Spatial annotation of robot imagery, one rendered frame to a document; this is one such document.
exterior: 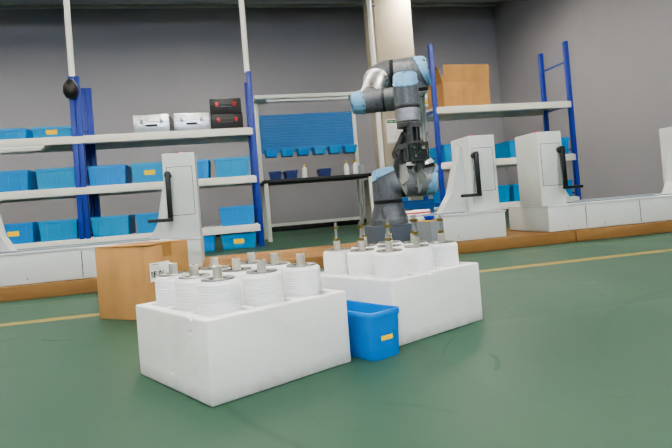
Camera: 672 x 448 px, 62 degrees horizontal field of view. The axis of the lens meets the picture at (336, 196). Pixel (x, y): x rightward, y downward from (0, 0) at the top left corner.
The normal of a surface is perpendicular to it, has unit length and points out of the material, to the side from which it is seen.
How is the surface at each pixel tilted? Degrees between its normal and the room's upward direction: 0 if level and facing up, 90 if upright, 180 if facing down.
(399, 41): 90
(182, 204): 90
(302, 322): 90
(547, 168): 90
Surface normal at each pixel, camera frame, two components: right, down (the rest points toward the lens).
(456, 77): 0.27, 0.11
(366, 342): -0.77, 0.09
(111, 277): -0.50, 0.03
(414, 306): 0.64, -0.06
